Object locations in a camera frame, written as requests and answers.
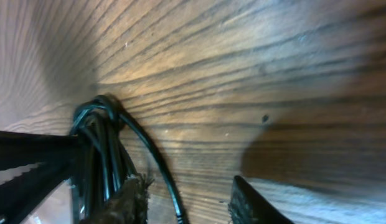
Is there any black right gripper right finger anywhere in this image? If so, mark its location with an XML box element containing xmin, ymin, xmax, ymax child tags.
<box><xmin>228</xmin><ymin>175</ymin><xmax>293</xmax><ymax>224</ymax></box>

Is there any black cable bundle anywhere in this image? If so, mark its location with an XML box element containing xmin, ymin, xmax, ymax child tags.
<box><xmin>69</xmin><ymin>94</ymin><xmax>190</xmax><ymax>224</ymax></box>

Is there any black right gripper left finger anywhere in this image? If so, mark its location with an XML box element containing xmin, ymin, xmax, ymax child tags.
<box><xmin>79</xmin><ymin>174</ymin><xmax>152</xmax><ymax>224</ymax></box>

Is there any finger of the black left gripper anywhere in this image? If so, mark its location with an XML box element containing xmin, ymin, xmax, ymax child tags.
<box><xmin>0</xmin><ymin>131</ymin><xmax>83</xmax><ymax>224</ymax></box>

